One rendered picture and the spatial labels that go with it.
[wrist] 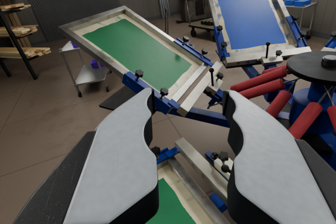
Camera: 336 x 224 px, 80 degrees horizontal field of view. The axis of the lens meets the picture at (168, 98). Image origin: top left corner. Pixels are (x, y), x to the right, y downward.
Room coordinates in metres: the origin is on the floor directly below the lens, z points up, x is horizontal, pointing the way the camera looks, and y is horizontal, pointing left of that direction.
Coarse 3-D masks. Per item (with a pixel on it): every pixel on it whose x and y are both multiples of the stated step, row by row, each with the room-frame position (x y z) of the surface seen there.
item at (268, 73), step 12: (264, 72) 1.12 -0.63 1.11; (276, 72) 0.87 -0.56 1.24; (288, 72) 0.88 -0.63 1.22; (240, 84) 0.97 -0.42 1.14; (252, 84) 0.93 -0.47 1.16; (264, 84) 0.80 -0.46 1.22; (276, 84) 0.76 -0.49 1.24; (252, 96) 0.82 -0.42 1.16; (276, 96) 0.71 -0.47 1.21; (288, 96) 0.69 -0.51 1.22; (324, 96) 0.62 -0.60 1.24; (276, 108) 0.67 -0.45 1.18; (312, 108) 0.59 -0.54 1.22; (300, 120) 0.57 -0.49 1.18; (312, 120) 0.56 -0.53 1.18; (300, 132) 0.54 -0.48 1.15
